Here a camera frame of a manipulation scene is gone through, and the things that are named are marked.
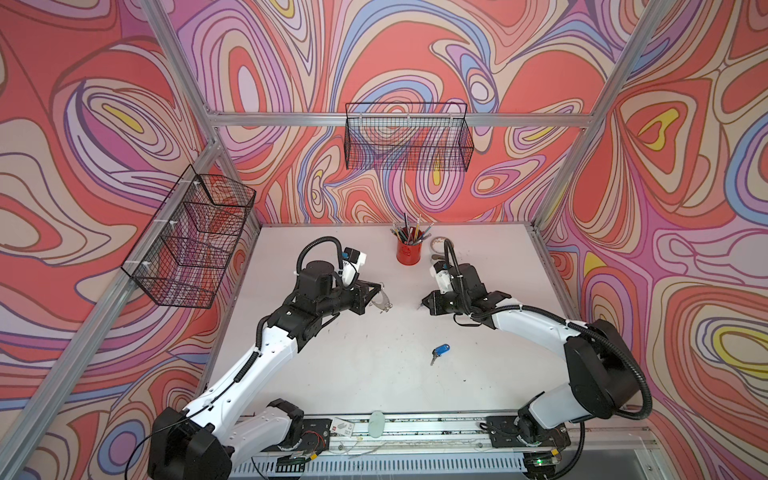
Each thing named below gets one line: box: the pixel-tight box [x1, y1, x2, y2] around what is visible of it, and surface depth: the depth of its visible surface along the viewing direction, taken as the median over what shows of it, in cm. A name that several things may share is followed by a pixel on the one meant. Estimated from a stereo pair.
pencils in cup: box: [390, 212, 435, 245], surface depth 103 cm
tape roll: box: [431, 236, 445, 253], surface depth 117 cm
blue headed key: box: [430, 343, 451, 366], surface depth 90 cm
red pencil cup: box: [396, 239, 423, 266], surface depth 109 cm
